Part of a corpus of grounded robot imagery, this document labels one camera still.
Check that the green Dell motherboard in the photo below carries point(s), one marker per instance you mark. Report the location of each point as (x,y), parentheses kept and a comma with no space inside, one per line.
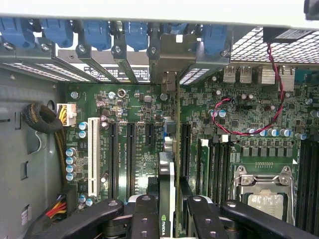
(249,112)

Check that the long black expansion slot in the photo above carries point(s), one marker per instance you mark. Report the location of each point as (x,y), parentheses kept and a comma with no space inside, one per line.
(130,159)
(186,149)
(113,159)

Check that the silver finned rear port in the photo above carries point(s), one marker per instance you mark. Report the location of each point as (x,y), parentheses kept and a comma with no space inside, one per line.
(268,76)

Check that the silver CPU chip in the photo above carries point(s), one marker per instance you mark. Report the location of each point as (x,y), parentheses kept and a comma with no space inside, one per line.
(265,204)

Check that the black plastic case latch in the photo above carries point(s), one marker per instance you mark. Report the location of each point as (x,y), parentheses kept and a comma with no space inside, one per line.
(311,10)

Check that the white power connector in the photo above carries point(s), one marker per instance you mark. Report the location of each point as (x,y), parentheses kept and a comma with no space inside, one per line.
(68,114)

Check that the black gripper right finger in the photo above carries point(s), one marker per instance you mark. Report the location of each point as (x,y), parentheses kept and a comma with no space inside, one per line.
(204,221)

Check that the blue expansion slot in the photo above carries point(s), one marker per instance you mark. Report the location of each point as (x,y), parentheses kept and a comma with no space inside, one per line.
(165,134)

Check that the white expansion slot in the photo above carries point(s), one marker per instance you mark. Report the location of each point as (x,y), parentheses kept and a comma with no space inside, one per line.
(94,154)

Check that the black and grey PC case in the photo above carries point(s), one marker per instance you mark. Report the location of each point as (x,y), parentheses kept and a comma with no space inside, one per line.
(25,161)

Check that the short black expansion slot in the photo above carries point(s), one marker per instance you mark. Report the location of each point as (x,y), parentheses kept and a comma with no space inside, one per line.
(149,134)

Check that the silver ethernet port block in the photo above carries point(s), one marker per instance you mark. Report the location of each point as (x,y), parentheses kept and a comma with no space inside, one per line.
(286,79)

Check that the metal CPU socket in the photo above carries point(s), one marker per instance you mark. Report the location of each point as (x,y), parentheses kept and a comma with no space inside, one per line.
(264,180)

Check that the silver USB port block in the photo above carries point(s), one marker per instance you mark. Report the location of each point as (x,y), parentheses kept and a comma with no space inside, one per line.
(229,74)
(245,74)

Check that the black chassis sensor box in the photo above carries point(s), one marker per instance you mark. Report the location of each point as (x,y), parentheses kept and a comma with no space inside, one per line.
(279,35)

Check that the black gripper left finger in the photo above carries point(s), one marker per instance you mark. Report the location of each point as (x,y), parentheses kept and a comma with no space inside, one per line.
(144,219)

